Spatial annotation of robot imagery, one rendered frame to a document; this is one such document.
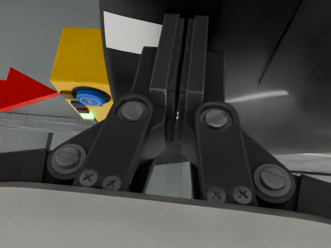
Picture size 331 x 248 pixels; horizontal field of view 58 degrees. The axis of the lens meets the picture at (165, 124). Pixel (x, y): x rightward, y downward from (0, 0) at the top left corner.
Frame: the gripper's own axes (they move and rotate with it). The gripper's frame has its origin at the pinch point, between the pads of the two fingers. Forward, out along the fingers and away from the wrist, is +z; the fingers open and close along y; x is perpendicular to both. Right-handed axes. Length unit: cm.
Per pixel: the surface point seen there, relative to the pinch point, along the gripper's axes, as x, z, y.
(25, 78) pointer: -2.9, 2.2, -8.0
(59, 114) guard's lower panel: -64, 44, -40
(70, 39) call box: -18.5, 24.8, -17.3
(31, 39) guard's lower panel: -56, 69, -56
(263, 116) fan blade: -4.3, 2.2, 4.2
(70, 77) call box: -20.4, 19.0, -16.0
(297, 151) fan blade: -8.8, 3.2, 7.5
